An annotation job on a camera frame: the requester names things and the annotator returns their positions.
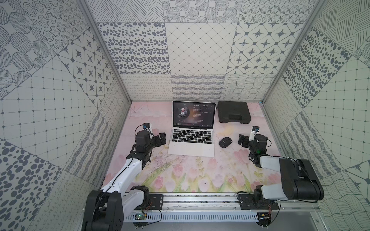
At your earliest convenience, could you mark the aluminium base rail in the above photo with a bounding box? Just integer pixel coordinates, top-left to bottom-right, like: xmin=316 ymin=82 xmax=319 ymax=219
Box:
xmin=124 ymin=192 xmax=320 ymax=213

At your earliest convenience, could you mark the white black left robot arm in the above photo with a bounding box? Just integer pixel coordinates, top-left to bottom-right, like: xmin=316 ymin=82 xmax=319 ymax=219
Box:
xmin=82 ymin=125 xmax=166 ymax=231

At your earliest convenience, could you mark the black plastic tool case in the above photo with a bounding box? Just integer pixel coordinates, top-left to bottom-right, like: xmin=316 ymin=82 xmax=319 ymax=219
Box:
xmin=217 ymin=101 xmax=251 ymax=124

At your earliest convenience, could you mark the black wireless mouse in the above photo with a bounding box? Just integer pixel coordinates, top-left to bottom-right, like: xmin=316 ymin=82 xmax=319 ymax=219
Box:
xmin=219 ymin=137 xmax=233 ymax=148

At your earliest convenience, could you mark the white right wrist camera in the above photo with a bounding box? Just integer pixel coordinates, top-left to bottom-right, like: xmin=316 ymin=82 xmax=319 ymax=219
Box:
xmin=249 ymin=126 xmax=260 ymax=141

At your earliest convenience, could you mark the white perforated cable duct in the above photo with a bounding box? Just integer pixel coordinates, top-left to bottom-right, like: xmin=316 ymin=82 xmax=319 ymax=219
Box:
xmin=124 ymin=211 xmax=259 ymax=222

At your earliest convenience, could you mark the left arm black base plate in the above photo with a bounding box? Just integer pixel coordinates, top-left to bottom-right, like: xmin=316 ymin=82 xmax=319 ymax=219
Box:
xmin=130 ymin=185 xmax=164 ymax=210

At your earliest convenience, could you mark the silver laptop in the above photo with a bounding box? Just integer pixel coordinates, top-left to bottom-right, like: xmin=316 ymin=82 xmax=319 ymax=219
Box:
xmin=168 ymin=101 xmax=216 ymax=157

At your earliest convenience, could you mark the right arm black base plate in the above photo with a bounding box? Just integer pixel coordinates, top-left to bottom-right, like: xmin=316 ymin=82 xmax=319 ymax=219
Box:
xmin=236 ymin=185 xmax=279 ymax=210

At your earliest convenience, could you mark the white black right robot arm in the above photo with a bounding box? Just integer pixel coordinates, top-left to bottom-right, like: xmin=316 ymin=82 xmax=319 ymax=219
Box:
xmin=238 ymin=133 xmax=324 ymax=203

